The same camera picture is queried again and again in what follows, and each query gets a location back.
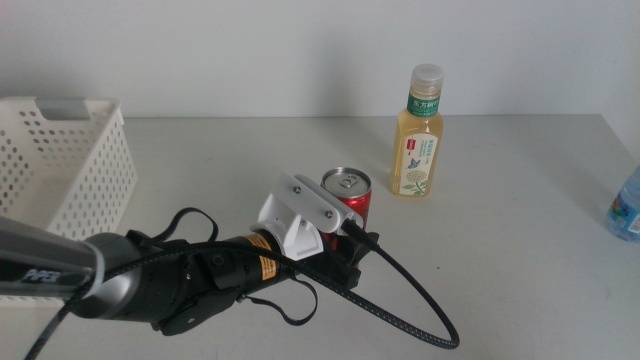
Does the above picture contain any red cola can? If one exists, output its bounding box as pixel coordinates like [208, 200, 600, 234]
[320, 166, 373, 254]

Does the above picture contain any yellow tea bottle green label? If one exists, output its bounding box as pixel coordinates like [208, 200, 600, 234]
[389, 63, 445, 198]

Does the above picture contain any clear water bottle blue cap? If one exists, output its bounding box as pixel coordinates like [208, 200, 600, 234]
[605, 164, 640, 244]

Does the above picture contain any white perforated plastic basket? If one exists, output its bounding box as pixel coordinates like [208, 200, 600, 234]
[0, 96, 139, 308]

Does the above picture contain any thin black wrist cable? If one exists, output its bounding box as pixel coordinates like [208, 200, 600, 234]
[149, 207, 319, 327]

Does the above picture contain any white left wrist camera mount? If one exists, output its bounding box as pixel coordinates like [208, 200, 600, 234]
[256, 170, 365, 262]

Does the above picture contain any black braided camera cable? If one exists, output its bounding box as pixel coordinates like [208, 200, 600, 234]
[22, 219, 460, 360]

